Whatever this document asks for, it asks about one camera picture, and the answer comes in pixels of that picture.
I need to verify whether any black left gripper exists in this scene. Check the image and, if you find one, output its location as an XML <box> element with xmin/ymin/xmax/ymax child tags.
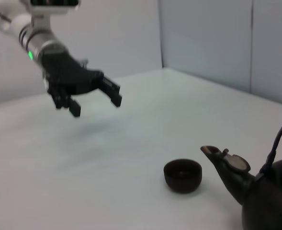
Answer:
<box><xmin>41</xmin><ymin>51</ymin><xmax>123</xmax><ymax>118</ymax></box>

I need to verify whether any black round teapot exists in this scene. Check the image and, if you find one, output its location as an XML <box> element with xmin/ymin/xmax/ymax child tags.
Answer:
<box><xmin>200</xmin><ymin>114</ymin><xmax>282</xmax><ymax>230</ymax></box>

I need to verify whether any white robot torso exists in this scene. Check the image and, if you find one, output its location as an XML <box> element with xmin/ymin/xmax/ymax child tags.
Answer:
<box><xmin>0</xmin><ymin>0</ymin><xmax>81</xmax><ymax>32</ymax></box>

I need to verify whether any small dark teacup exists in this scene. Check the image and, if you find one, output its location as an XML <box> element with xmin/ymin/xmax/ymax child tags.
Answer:
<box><xmin>163</xmin><ymin>158</ymin><xmax>203</xmax><ymax>194</ymax></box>

